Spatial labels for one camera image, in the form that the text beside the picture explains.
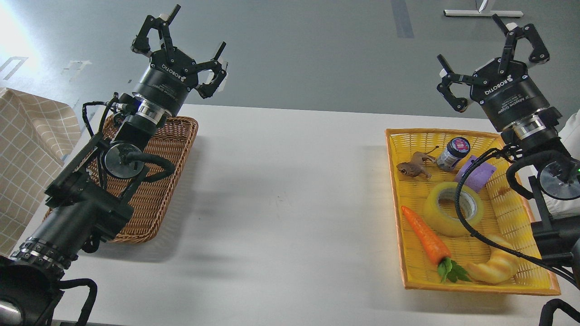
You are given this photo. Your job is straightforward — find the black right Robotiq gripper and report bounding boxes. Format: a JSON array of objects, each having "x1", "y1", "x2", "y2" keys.
[{"x1": 437, "y1": 14, "x2": 551, "y2": 133}]

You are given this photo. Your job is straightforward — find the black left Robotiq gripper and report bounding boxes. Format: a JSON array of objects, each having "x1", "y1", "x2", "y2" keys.
[{"x1": 131, "y1": 5, "x2": 228, "y2": 117}]

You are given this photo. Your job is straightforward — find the yellow clear tape roll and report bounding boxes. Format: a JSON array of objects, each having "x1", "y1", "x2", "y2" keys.
[{"x1": 423, "y1": 182, "x2": 484, "y2": 237}]

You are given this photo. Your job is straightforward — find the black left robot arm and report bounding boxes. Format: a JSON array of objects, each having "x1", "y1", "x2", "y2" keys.
[{"x1": 1, "y1": 5, "x2": 227, "y2": 326}]

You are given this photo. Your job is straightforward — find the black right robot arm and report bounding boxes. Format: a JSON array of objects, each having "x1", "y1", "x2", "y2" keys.
[{"x1": 437, "y1": 14, "x2": 580, "y2": 287}]

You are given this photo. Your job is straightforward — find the white metal stand base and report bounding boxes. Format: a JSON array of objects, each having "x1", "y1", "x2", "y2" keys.
[{"x1": 443, "y1": 0, "x2": 524, "y2": 19}]

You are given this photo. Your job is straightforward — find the brown wicker basket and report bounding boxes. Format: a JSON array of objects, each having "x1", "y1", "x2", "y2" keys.
[{"x1": 42, "y1": 114, "x2": 199, "y2": 244}]

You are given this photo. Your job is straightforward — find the small jar with dark lid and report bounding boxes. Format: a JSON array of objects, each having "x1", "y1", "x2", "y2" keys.
[{"x1": 435, "y1": 137, "x2": 471, "y2": 173}]

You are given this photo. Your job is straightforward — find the purple foam block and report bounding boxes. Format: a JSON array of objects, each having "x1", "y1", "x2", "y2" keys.
[{"x1": 453, "y1": 155, "x2": 497, "y2": 193}]

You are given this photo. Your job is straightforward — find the brown toy frog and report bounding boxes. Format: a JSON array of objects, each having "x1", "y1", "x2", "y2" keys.
[{"x1": 396, "y1": 162, "x2": 432, "y2": 179}]

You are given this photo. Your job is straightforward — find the beige checkered cloth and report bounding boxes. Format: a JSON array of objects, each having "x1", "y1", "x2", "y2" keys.
[{"x1": 0, "y1": 87, "x2": 81, "y2": 257}]

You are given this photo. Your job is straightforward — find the yellow plastic woven basket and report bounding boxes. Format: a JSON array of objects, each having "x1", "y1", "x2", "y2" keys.
[{"x1": 385, "y1": 129, "x2": 561, "y2": 296}]

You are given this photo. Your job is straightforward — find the orange toy carrot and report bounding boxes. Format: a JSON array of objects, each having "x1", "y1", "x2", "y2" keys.
[{"x1": 401, "y1": 206, "x2": 472, "y2": 283}]

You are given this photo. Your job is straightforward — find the toy croissant bread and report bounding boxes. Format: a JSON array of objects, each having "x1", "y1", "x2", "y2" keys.
[{"x1": 464, "y1": 246, "x2": 519, "y2": 284}]

